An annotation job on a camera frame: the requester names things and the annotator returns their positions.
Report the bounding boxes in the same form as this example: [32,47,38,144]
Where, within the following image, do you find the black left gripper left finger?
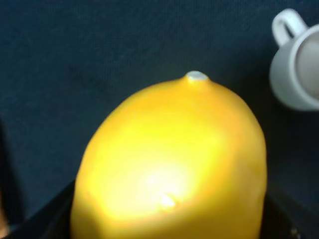
[8,181,75,239]

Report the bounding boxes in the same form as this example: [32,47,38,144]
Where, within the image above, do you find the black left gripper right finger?
[260,184,319,239]

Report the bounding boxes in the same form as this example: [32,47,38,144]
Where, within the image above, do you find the yellow mango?
[70,71,267,239]

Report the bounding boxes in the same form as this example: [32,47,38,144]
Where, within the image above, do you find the cream ceramic cup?
[270,8,319,111]

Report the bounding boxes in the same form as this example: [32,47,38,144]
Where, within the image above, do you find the black tablecloth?
[0,0,319,232]

